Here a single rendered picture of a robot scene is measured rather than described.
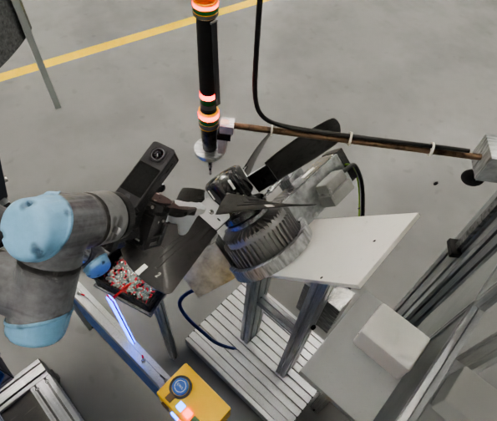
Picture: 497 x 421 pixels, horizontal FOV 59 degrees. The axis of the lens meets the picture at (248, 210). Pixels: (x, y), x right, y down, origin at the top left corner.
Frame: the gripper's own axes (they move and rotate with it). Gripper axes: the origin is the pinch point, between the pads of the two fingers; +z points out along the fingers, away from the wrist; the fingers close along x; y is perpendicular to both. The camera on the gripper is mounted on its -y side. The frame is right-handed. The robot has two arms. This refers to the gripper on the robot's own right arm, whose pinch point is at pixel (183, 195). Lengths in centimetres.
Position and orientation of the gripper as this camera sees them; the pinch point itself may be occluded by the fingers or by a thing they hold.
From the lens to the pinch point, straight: 82.4
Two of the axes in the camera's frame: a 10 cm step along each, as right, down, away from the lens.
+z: 3.6, -0.9, 9.3
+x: 8.6, 4.2, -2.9
